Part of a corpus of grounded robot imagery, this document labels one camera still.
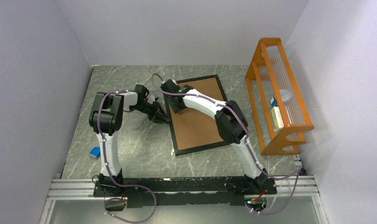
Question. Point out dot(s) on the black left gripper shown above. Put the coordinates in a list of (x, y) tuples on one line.
[(159, 116)]

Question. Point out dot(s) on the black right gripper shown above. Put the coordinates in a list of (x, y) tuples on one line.
[(176, 109)]

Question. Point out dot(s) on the black picture frame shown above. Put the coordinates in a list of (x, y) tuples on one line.
[(173, 139)]

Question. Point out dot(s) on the brown backing board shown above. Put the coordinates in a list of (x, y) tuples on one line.
[(194, 123)]

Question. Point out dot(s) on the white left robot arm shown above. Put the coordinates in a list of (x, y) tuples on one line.
[(106, 118)]

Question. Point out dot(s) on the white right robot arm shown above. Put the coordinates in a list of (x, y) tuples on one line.
[(230, 122)]

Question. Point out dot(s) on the blue small object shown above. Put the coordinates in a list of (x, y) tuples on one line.
[(95, 152)]

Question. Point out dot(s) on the orange wooden shelf rack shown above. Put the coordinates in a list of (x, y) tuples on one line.
[(270, 75)]

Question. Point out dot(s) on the white box in shelf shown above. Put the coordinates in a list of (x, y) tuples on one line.
[(276, 115)]

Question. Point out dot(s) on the aluminium table rail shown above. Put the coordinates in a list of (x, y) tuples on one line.
[(298, 201)]

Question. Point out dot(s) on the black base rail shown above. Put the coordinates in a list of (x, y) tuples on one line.
[(139, 192)]

